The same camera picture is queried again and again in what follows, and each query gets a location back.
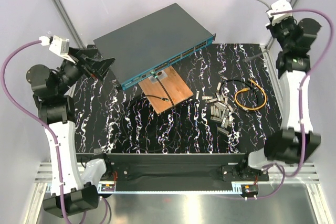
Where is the black ethernet cable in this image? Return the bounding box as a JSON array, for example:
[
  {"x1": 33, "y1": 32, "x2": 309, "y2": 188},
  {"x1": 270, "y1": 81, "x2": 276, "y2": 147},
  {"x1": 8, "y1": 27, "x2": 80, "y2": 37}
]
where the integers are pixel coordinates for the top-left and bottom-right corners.
[{"x1": 121, "y1": 71, "x2": 182, "y2": 154}]

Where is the teal network switch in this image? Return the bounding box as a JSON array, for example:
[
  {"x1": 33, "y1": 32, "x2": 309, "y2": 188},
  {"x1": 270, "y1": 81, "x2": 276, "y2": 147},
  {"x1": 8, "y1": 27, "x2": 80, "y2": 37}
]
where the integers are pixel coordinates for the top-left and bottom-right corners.
[{"x1": 93, "y1": 3, "x2": 216, "y2": 90}]

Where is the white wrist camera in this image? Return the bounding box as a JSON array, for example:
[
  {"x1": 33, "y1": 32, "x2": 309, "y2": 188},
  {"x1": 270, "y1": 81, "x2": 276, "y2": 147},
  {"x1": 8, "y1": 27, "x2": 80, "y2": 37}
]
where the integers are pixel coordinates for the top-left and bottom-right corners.
[
  {"x1": 39, "y1": 36, "x2": 72, "y2": 61},
  {"x1": 266, "y1": 0, "x2": 292, "y2": 26}
]

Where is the wooden board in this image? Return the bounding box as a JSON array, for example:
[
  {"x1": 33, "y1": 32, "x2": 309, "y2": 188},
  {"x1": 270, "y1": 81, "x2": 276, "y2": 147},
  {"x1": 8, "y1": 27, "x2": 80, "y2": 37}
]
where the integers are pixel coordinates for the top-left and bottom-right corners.
[{"x1": 138, "y1": 66, "x2": 194, "y2": 114}]

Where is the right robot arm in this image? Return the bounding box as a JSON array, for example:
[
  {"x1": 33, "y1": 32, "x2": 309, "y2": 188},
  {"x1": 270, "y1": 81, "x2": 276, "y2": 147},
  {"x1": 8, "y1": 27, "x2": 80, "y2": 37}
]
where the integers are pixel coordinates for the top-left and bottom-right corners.
[{"x1": 238, "y1": 14, "x2": 321, "y2": 180}]

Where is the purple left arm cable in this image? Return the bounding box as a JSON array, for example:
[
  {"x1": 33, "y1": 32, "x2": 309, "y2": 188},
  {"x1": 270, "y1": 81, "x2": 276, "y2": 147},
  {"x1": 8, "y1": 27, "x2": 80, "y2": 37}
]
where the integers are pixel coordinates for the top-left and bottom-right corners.
[{"x1": 0, "y1": 39, "x2": 112, "y2": 223}]

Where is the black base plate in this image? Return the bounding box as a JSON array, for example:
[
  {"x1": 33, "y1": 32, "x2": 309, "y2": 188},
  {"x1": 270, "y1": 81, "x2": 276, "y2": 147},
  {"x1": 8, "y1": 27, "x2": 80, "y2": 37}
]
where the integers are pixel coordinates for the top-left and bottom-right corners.
[{"x1": 82, "y1": 153, "x2": 268, "y2": 192}]

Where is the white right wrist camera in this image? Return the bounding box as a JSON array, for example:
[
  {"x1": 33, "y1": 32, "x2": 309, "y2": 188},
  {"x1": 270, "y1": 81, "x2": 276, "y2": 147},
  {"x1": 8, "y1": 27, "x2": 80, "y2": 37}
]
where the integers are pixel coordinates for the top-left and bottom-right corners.
[{"x1": 266, "y1": 0, "x2": 292, "y2": 26}]

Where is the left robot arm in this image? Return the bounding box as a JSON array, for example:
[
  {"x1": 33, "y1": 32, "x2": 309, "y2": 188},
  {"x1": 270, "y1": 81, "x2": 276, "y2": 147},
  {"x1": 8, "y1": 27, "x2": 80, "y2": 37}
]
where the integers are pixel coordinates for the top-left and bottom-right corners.
[{"x1": 26, "y1": 48, "x2": 115, "y2": 219}]

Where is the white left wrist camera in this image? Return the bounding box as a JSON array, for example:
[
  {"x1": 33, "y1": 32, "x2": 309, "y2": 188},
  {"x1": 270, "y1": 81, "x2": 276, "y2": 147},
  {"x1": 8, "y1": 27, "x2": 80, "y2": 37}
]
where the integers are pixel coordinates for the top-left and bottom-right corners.
[{"x1": 39, "y1": 36, "x2": 72, "y2": 61}]

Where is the lone silver transceiver module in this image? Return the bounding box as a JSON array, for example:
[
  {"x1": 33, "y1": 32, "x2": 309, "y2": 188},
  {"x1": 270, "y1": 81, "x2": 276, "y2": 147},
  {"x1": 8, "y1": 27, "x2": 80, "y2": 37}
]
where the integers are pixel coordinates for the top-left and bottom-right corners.
[{"x1": 195, "y1": 90, "x2": 199, "y2": 100}]

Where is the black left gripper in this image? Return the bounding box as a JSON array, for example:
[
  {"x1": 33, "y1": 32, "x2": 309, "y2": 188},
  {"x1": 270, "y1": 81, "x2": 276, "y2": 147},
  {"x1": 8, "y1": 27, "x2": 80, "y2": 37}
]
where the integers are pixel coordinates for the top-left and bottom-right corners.
[{"x1": 56, "y1": 46, "x2": 115, "y2": 94}]

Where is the yellow ethernet cable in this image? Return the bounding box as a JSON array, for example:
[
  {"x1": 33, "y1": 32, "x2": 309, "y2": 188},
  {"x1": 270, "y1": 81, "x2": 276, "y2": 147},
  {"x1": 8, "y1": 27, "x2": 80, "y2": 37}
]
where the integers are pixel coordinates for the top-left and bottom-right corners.
[{"x1": 234, "y1": 79, "x2": 267, "y2": 112}]

